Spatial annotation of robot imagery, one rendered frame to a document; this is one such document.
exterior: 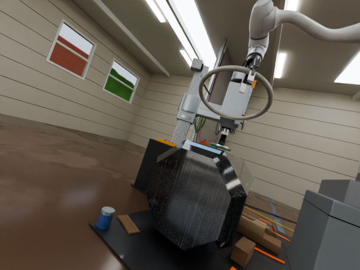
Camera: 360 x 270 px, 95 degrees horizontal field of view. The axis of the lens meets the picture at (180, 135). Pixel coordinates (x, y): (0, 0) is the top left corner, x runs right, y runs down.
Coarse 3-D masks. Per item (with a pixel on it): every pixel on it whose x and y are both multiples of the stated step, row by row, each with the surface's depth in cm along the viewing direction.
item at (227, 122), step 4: (220, 116) 133; (220, 120) 145; (224, 120) 141; (228, 120) 137; (232, 120) 132; (220, 124) 162; (224, 124) 156; (228, 124) 151; (232, 124) 145; (232, 128) 178
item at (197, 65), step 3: (195, 60) 242; (198, 60) 242; (201, 60) 242; (192, 63) 242; (195, 63) 242; (198, 63) 242; (201, 63) 241; (192, 66) 242; (195, 66) 242; (198, 66) 241; (201, 66) 242; (192, 69) 248; (195, 69) 245; (198, 69) 242; (201, 69) 245
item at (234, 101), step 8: (232, 88) 169; (248, 88) 165; (232, 96) 168; (240, 96) 166; (224, 104) 169; (232, 104) 167; (240, 104) 165; (224, 112) 168; (232, 112) 166; (240, 112) 164; (240, 120) 163
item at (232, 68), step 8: (208, 72) 103; (216, 72) 99; (248, 72) 91; (256, 72) 90; (264, 80) 91; (200, 88) 116; (200, 96) 123; (272, 96) 98; (208, 104) 129; (216, 112) 132; (264, 112) 111
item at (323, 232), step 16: (304, 208) 89; (320, 208) 70; (336, 208) 60; (352, 208) 59; (304, 224) 82; (320, 224) 65; (336, 224) 60; (352, 224) 58; (304, 240) 76; (320, 240) 61; (336, 240) 59; (352, 240) 57; (288, 256) 91; (304, 256) 71; (320, 256) 60; (336, 256) 58; (352, 256) 57
